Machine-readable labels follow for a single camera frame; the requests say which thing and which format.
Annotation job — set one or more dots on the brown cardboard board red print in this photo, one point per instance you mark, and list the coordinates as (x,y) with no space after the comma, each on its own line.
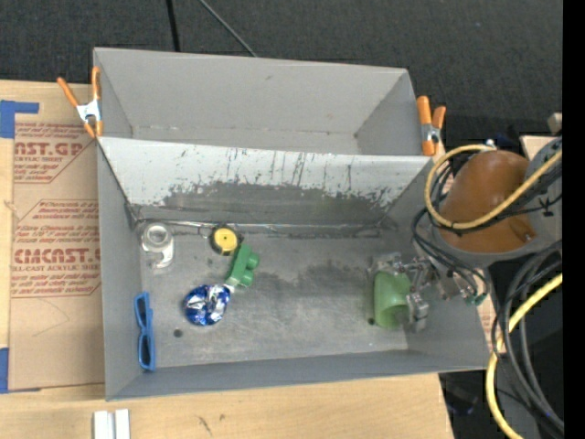
(50,227)

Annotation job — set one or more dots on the green toy block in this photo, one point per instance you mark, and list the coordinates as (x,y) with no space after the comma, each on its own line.
(243,265)

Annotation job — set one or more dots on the grey metal bin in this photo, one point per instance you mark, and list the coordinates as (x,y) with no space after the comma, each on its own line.
(292,300)

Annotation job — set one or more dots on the clear glass jar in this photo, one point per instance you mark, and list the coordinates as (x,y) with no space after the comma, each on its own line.
(157,243)

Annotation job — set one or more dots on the blue and white crumpled packet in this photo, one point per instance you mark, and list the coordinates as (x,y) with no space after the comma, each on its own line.
(205,304)

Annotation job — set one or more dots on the blue sunglasses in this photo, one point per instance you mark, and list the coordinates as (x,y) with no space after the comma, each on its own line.
(145,332)

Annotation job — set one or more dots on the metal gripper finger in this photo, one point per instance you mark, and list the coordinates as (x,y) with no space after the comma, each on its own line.
(386,263)
(418,311)

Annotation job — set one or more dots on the yellow and black round disc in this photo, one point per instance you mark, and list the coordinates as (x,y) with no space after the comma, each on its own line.
(224,239)

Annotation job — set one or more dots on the light green cup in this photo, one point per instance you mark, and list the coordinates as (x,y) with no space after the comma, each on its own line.
(388,300)

